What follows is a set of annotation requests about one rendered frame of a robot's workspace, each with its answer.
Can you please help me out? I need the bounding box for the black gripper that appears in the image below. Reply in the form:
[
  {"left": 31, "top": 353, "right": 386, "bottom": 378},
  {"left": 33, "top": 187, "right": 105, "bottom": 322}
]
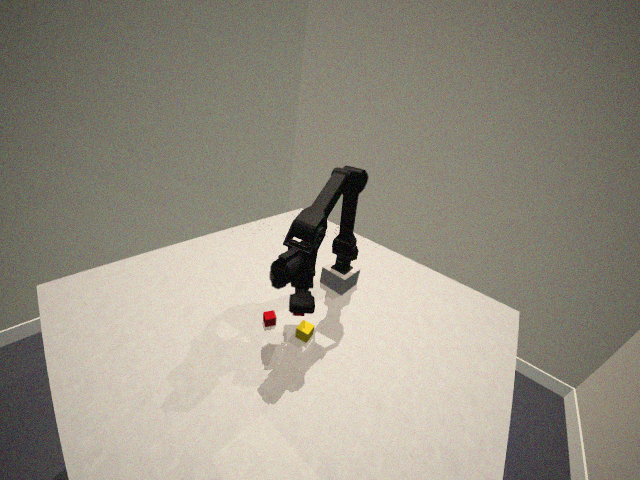
[{"left": 289, "top": 267, "right": 315, "bottom": 314}]

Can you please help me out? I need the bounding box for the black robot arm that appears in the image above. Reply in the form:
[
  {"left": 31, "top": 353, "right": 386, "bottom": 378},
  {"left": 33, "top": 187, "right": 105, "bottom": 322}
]
[{"left": 269, "top": 166, "right": 368, "bottom": 289}]

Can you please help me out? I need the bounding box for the yellow cube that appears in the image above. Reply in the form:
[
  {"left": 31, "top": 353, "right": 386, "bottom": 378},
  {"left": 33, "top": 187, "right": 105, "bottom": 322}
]
[{"left": 295, "top": 320, "right": 314, "bottom": 343}]

